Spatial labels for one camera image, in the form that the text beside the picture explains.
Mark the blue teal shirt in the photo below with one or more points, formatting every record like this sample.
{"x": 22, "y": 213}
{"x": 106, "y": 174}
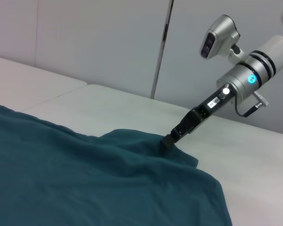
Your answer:
{"x": 85, "y": 176}

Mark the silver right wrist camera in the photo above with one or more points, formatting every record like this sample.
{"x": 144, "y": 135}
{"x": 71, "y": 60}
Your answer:
{"x": 219, "y": 35}

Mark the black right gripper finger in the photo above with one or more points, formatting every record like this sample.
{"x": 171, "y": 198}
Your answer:
{"x": 169, "y": 140}

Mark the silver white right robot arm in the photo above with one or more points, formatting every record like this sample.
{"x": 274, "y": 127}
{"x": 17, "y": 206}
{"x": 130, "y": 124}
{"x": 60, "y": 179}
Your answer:
{"x": 245, "y": 77}

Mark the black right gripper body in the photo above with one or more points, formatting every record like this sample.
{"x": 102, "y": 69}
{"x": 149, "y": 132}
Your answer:
{"x": 210, "y": 106}

